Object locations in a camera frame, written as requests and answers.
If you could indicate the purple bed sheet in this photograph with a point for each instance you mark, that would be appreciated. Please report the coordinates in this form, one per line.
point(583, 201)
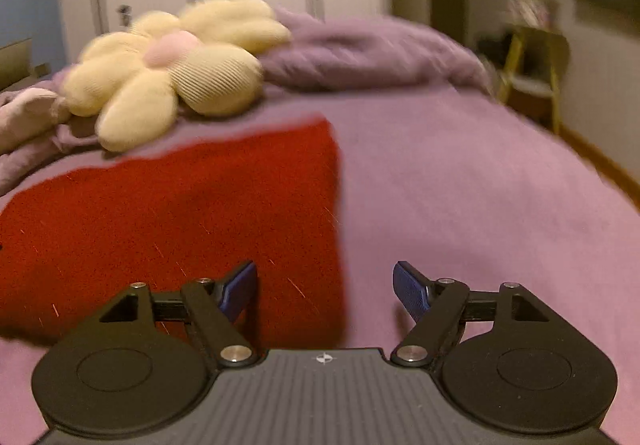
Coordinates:
point(475, 205)

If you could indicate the pale pink plush toy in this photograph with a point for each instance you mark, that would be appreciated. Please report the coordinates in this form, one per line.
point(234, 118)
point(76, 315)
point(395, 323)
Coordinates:
point(27, 117)

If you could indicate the cream flower-shaped pillow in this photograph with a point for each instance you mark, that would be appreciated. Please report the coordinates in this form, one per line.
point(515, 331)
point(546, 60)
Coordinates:
point(170, 70)

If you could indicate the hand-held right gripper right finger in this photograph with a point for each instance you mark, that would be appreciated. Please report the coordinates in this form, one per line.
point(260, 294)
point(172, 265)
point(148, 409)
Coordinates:
point(411, 289)

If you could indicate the red buttoned cardigan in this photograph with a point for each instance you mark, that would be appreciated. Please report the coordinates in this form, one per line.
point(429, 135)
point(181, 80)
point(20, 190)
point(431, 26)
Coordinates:
point(200, 225)

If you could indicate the purple duvet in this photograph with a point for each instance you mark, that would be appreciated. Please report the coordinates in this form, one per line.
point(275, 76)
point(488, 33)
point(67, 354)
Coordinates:
point(360, 50)

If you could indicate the yellow side table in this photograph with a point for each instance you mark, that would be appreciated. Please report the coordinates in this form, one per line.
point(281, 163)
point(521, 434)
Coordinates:
point(535, 70)

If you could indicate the green padded headboard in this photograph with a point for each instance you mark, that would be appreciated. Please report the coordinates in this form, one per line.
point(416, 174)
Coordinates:
point(15, 65)

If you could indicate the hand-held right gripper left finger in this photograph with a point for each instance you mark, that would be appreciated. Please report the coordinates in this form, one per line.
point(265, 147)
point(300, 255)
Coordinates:
point(239, 290)

